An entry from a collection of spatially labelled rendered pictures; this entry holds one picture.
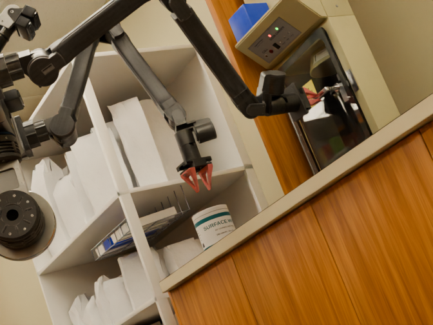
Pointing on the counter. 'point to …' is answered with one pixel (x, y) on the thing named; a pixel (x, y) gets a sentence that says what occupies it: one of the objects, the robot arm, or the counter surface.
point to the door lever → (327, 91)
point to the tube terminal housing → (354, 61)
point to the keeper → (352, 80)
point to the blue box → (247, 18)
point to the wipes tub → (212, 224)
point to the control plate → (259, 47)
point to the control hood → (303, 19)
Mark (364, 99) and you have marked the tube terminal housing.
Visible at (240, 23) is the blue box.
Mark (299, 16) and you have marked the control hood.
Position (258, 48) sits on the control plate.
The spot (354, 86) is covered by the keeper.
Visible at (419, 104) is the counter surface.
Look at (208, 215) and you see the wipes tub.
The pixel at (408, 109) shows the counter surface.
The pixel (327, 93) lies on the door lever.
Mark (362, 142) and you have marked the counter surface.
